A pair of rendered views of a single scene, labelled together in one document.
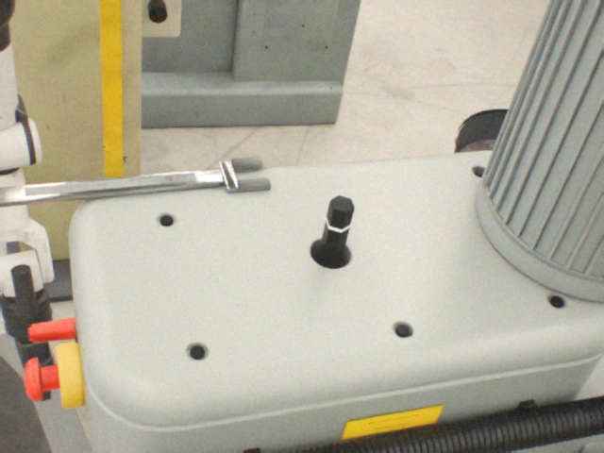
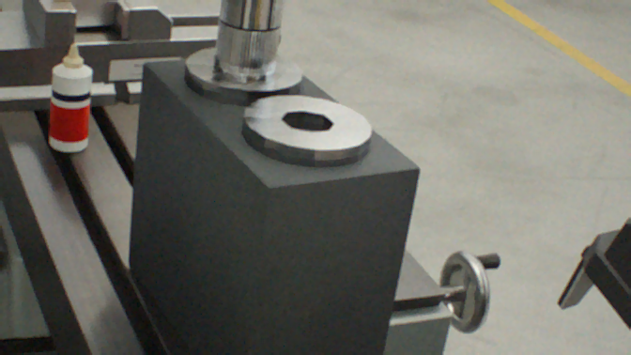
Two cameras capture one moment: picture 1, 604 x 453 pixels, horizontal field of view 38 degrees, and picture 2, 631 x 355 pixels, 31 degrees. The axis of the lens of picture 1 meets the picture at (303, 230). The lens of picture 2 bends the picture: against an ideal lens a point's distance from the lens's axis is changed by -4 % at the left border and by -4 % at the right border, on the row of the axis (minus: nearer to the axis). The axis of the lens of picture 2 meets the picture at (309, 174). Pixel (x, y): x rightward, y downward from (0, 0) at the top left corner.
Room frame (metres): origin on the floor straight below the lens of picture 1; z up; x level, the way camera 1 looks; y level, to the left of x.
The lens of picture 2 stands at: (1.71, 0.15, 1.45)
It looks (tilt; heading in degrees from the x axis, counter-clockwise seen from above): 26 degrees down; 177
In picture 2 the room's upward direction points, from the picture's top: 9 degrees clockwise
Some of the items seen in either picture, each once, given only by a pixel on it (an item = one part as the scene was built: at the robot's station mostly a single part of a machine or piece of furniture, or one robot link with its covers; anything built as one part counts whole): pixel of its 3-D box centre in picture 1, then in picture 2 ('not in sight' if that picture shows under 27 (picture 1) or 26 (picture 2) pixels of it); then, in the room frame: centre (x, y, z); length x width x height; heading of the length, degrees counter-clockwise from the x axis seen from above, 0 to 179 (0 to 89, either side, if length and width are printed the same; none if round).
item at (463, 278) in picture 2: not in sight; (442, 295); (0.34, 0.43, 0.63); 0.16 x 0.12 x 0.12; 114
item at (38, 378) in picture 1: (43, 378); not in sight; (0.43, 0.20, 1.76); 0.04 x 0.03 x 0.04; 24
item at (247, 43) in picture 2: not in sight; (248, 32); (0.87, 0.13, 1.16); 0.05 x 0.05 x 0.06
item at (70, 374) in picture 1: (70, 375); not in sight; (0.44, 0.18, 1.76); 0.06 x 0.02 x 0.06; 24
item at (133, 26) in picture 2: not in sight; (132, 6); (0.43, -0.01, 1.02); 0.12 x 0.06 x 0.04; 25
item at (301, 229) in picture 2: not in sight; (258, 214); (0.91, 0.16, 1.03); 0.22 x 0.12 x 0.20; 30
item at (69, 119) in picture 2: not in sight; (70, 95); (0.63, -0.04, 0.99); 0.04 x 0.04 x 0.11
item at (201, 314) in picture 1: (332, 308); not in sight; (0.54, -0.04, 1.81); 0.47 x 0.26 x 0.16; 114
